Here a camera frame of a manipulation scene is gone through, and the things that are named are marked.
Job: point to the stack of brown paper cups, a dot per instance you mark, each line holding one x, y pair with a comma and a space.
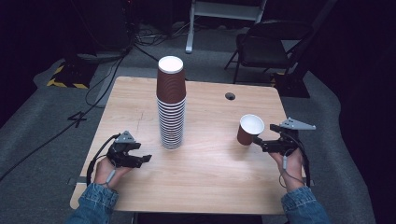
171, 105

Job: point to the white metal stand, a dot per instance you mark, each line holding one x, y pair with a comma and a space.
218, 9

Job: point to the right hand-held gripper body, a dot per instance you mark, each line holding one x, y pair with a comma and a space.
288, 143

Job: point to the black yellow striped base plate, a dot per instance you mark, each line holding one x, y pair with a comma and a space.
73, 74

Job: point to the black equipment rack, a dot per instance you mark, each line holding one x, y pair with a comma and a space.
106, 28

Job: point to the single brown paper cup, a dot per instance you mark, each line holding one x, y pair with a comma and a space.
244, 137

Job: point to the black stand with striped base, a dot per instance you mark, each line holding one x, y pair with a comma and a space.
292, 85

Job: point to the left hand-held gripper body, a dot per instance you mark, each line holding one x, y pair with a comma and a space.
120, 152

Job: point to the person's left hand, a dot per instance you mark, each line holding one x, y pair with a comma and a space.
104, 172

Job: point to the black folding chair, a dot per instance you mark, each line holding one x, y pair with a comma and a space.
261, 49

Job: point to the grey metal table bracket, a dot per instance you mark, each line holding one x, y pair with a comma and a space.
312, 182
76, 180

